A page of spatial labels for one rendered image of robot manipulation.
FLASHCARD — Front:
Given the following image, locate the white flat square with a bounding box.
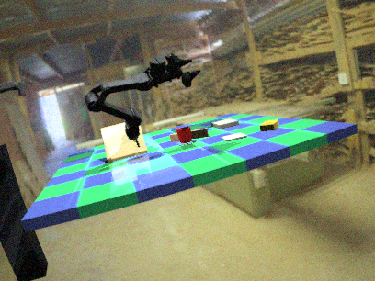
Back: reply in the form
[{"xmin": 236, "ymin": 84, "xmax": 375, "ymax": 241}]
[{"xmin": 222, "ymin": 132, "xmax": 247, "ymax": 141}]

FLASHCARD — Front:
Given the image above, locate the tan wooden flat bar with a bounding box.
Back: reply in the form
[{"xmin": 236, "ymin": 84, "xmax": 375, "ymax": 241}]
[{"xmin": 169, "ymin": 129, "xmax": 209, "ymax": 142}]

